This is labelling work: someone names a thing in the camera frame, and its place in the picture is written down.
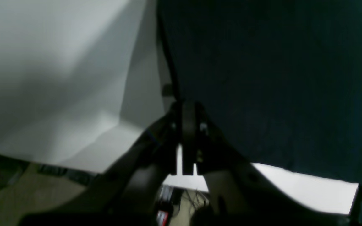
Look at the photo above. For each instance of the black T-shirt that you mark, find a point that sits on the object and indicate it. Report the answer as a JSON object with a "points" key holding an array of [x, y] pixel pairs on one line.
{"points": [[281, 78]]}

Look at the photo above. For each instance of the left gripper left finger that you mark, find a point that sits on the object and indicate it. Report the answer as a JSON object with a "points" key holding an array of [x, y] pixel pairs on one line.
{"points": [[125, 195]]}

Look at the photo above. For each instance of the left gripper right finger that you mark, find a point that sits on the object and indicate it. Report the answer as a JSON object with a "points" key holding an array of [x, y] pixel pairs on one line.
{"points": [[240, 193]]}

